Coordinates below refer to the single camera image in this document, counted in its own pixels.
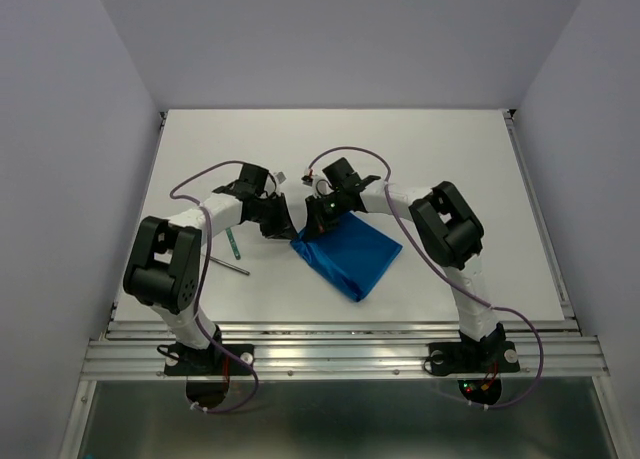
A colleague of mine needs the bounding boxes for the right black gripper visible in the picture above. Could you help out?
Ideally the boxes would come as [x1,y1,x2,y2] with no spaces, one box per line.
[304,190,348,242]

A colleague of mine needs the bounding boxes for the blue cloth napkin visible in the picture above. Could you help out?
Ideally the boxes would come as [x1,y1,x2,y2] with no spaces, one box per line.
[291,213,403,302]

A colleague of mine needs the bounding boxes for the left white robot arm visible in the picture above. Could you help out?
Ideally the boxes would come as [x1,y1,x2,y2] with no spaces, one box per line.
[123,161,297,373]

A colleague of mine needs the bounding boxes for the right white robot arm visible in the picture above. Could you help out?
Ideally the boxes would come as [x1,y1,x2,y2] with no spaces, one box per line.
[302,158,505,369]

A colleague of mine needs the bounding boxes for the silver metal fork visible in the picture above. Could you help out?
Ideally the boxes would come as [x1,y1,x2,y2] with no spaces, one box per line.
[208,256,251,276]

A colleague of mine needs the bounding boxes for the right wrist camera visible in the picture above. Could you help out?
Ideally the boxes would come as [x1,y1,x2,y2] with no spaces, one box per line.
[302,169,331,197]

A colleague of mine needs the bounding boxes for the green handled knife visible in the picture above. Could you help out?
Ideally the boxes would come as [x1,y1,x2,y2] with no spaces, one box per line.
[225,228,242,260]

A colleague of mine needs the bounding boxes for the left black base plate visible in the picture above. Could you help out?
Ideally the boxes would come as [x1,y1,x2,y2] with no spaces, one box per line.
[156,343,251,377]

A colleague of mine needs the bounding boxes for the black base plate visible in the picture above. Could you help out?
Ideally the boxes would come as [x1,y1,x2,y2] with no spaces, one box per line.
[156,343,251,377]
[423,341,520,377]

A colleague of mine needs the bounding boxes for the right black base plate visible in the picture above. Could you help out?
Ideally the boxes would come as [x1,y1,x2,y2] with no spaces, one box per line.
[423,341,520,377]

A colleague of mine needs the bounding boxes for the aluminium rail frame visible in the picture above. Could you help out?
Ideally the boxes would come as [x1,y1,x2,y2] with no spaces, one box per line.
[61,109,630,458]

